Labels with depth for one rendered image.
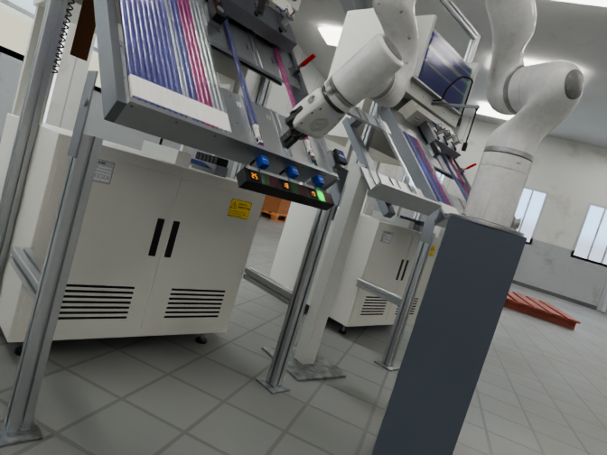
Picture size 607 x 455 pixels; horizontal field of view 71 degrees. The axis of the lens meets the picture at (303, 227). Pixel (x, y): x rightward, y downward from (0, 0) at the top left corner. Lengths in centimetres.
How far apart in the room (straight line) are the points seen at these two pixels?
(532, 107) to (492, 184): 20
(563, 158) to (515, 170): 1002
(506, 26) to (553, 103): 21
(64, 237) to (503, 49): 108
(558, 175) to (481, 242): 1002
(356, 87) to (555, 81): 47
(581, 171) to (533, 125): 1006
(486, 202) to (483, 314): 27
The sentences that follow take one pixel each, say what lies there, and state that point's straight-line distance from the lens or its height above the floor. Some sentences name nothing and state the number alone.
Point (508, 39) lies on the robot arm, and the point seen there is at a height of 114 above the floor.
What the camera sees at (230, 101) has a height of 83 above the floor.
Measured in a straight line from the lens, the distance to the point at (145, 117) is 97.
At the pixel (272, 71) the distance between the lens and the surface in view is 148.
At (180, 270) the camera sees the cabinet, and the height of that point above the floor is 29.
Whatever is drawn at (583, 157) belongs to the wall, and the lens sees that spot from 1128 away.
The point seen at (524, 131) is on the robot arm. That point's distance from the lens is 118.
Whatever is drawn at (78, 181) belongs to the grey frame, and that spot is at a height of 55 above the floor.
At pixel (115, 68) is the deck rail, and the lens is 100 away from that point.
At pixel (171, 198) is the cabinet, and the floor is 52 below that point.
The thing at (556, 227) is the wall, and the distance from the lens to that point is 1103.
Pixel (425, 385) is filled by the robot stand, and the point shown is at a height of 28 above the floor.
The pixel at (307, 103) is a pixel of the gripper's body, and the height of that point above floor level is 84.
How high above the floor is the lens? 66
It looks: 5 degrees down
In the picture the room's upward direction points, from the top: 17 degrees clockwise
